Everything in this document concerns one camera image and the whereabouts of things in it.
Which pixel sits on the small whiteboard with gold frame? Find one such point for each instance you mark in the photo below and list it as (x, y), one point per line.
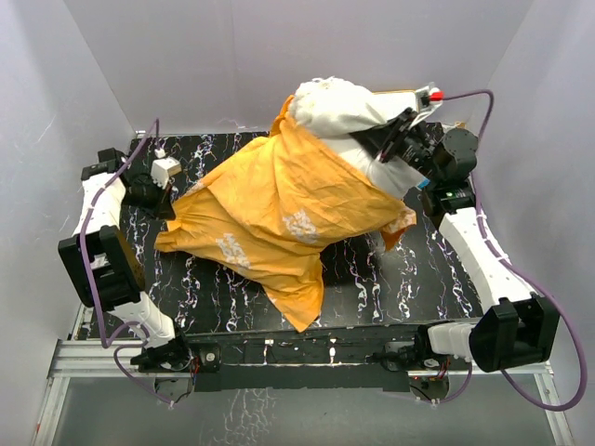
(394, 102)

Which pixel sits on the white pillow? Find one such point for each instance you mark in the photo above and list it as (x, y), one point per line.
(331, 109)

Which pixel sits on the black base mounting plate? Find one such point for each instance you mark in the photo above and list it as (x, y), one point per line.
(369, 356)

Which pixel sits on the orange pillowcase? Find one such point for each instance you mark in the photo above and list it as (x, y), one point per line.
(269, 210)

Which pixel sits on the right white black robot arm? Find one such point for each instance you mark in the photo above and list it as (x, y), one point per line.
(518, 325)

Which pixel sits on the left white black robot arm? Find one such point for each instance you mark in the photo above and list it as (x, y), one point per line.
(102, 265)

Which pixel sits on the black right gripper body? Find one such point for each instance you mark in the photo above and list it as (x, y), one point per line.
(416, 150)

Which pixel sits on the aluminium frame rail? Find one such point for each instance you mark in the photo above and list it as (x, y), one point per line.
(79, 357)

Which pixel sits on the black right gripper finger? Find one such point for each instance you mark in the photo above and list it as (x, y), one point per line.
(377, 142)
(402, 122)

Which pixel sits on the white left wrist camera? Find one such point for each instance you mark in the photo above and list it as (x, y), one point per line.
(163, 169)

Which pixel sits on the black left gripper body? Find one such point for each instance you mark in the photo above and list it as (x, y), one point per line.
(144, 197)

